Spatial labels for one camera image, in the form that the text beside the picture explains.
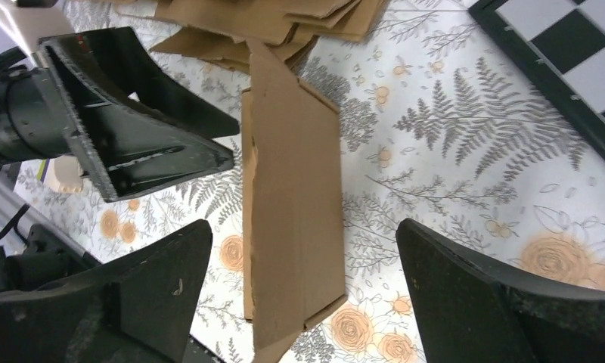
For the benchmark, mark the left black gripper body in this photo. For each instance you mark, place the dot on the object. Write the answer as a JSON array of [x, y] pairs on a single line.
[[28, 129]]

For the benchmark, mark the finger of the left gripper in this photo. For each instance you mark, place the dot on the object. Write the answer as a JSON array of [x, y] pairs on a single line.
[[115, 85], [131, 163]]

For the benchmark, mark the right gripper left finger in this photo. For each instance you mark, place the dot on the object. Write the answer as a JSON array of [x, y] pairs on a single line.
[[136, 308]]

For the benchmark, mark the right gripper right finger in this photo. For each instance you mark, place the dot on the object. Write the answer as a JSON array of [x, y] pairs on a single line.
[[470, 307]]

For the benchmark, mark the brown cardboard box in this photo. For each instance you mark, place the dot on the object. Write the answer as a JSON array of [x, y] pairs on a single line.
[[293, 234]]

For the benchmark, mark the yellow green small object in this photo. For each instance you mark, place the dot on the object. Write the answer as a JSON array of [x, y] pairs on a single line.
[[42, 171]]

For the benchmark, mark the stack of cardboard blanks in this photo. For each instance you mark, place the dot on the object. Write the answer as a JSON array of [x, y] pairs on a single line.
[[216, 31]]

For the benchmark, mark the black white checkerboard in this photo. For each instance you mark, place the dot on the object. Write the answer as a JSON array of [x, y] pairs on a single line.
[[559, 45]]

